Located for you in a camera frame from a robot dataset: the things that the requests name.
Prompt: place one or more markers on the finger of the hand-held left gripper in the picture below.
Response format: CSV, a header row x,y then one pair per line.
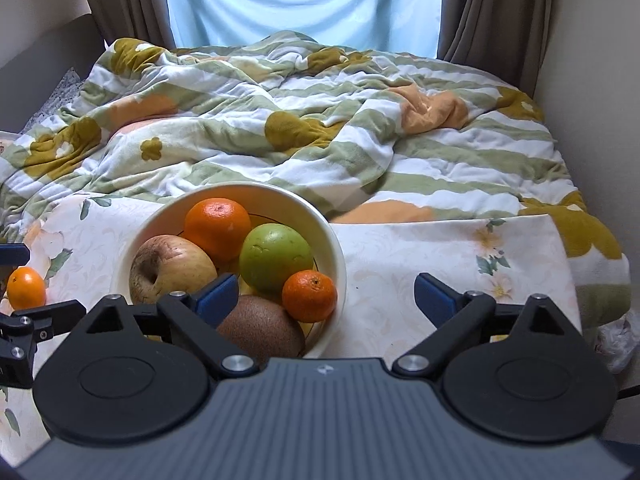
x,y
55,314
12,255

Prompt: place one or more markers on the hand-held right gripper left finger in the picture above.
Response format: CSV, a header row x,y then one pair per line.
x,y
217,301

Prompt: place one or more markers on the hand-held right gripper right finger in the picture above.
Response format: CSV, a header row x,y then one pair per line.
x,y
434,299

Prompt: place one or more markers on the large orange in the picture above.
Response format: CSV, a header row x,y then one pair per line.
x,y
26,288
217,230

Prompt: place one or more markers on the brown kiwi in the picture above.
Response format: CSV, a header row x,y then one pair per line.
x,y
265,326

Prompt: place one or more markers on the yellow apple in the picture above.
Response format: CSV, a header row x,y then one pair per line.
x,y
165,272

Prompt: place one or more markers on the green apple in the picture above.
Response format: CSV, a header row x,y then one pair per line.
x,y
275,257

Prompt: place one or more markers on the small orange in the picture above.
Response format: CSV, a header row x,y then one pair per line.
x,y
309,297

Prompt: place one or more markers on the cream ceramic bowl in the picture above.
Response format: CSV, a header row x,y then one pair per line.
x,y
165,215

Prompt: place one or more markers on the floral tablecloth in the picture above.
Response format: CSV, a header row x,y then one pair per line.
x,y
400,260

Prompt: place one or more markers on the grey speckled sheet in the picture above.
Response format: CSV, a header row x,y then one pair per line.
x,y
60,96

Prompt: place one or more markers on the white plastic bag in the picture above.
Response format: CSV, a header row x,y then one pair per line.
x,y
616,341

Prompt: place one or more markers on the striped floral blanket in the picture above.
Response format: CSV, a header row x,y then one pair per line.
x,y
325,125

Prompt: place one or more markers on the brown curtain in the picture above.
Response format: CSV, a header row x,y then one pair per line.
x,y
495,15
125,0

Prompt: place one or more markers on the light blue curtain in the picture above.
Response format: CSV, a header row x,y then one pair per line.
x,y
300,0

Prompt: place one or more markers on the grey bed frame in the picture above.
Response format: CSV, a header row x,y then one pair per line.
x,y
45,55

